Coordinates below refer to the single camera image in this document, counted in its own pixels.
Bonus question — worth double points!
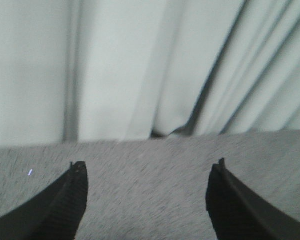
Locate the pale green curtain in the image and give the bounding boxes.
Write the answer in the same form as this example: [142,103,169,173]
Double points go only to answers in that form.
[0,0,300,148]

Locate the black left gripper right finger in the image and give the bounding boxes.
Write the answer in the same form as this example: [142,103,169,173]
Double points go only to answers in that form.
[205,158,300,240]

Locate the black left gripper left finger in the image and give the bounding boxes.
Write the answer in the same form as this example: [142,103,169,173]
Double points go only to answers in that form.
[0,161,89,240]

